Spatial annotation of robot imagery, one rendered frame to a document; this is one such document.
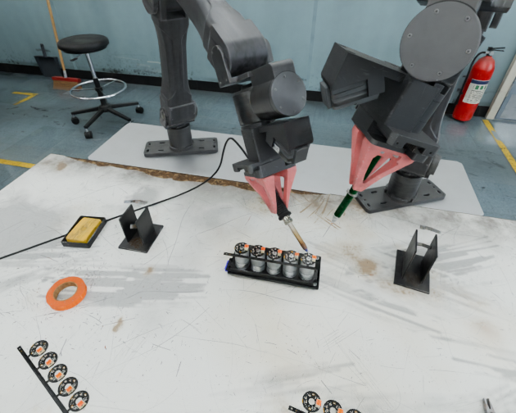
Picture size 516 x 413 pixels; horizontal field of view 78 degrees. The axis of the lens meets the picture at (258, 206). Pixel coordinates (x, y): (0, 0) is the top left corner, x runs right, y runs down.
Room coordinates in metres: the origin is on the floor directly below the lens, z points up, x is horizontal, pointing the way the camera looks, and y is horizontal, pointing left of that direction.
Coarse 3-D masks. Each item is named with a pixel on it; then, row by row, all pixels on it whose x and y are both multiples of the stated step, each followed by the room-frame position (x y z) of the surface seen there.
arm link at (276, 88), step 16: (224, 64) 0.47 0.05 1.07; (272, 64) 0.42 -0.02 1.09; (288, 64) 0.43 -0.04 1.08; (224, 80) 0.47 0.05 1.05; (240, 80) 0.46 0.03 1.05; (256, 80) 0.44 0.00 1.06; (272, 80) 0.41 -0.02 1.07; (288, 80) 0.42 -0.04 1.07; (256, 96) 0.43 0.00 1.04; (272, 96) 0.40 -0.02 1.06; (288, 96) 0.41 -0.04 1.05; (304, 96) 0.42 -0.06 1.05; (256, 112) 0.43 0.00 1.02; (272, 112) 0.40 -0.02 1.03; (288, 112) 0.40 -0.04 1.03
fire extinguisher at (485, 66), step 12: (492, 48) 2.49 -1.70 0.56; (480, 60) 2.50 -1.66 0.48; (492, 60) 2.46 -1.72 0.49; (480, 72) 2.44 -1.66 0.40; (492, 72) 2.44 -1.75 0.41; (468, 84) 2.48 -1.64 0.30; (480, 84) 2.43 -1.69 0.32; (468, 96) 2.45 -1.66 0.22; (480, 96) 2.43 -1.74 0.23; (456, 108) 2.50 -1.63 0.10; (468, 108) 2.43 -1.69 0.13
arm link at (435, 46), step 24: (432, 0) 0.29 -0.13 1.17; (456, 0) 0.28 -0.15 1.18; (480, 0) 0.27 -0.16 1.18; (504, 0) 0.33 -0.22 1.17; (432, 24) 0.28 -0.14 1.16; (456, 24) 0.27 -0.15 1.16; (480, 24) 0.26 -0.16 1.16; (408, 48) 0.28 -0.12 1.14; (432, 48) 0.27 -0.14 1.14; (456, 48) 0.27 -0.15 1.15; (408, 72) 0.28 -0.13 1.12; (432, 72) 0.27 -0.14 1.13; (456, 72) 0.26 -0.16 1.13
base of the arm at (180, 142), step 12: (168, 132) 0.76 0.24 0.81; (180, 132) 0.75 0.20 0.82; (156, 144) 0.78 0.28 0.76; (168, 144) 0.78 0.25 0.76; (180, 144) 0.75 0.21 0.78; (192, 144) 0.77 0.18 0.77; (204, 144) 0.78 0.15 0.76; (216, 144) 0.78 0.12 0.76; (144, 156) 0.74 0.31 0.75; (156, 156) 0.74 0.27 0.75
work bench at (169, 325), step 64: (0, 192) 0.58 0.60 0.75; (64, 192) 0.58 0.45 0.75; (128, 192) 0.58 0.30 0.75; (192, 192) 0.58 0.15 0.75; (256, 192) 0.58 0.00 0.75; (0, 256) 0.39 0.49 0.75; (64, 256) 0.39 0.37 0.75; (128, 256) 0.39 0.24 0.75; (192, 256) 0.39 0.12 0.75; (384, 256) 0.39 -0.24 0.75; (448, 256) 0.39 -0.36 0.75; (512, 256) 0.39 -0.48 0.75; (0, 320) 0.26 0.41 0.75; (64, 320) 0.26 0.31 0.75; (128, 320) 0.26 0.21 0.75; (192, 320) 0.26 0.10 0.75; (256, 320) 0.26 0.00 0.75; (320, 320) 0.26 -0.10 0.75; (384, 320) 0.26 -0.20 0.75; (448, 320) 0.26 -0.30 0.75; (512, 320) 0.26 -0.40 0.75; (0, 384) 0.17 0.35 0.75; (128, 384) 0.17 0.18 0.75; (192, 384) 0.17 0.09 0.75; (256, 384) 0.17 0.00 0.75; (320, 384) 0.17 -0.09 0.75; (384, 384) 0.17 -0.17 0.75; (448, 384) 0.17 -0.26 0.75; (512, 384) 0.17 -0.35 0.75
